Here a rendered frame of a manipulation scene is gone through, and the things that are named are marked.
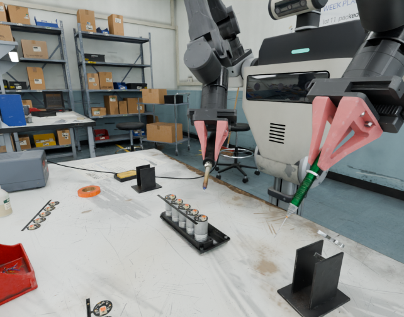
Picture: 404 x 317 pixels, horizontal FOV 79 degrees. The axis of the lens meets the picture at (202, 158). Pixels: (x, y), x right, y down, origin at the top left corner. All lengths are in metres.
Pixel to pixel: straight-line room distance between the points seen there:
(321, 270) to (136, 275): 0.27
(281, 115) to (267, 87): 0.10
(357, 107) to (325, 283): 0.23
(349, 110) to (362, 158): 2.80
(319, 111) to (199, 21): 0.39
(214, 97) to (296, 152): 0.37
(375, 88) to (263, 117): 0.58
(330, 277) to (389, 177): 2.68
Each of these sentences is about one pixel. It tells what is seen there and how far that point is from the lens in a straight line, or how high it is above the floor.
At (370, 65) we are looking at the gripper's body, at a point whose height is 1.06.
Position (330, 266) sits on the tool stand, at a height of 0.81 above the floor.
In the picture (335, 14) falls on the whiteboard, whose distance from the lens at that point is 3.29.
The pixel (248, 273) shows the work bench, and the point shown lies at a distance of 0.44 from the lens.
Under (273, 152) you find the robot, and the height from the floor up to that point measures 0.83.
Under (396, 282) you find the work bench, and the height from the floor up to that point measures 0.75.
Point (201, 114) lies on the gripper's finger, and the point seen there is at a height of 0.99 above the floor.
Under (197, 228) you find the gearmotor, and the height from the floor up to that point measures 0.80.
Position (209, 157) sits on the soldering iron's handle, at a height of 0.91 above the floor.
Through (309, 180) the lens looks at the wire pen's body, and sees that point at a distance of 0.31.
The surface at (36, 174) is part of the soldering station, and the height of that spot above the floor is 0.80.
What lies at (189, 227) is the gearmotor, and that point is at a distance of 0.48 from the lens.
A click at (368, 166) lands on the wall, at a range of 3.09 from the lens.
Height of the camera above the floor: 1.04
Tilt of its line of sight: 16 degrees down
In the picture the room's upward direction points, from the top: straight up
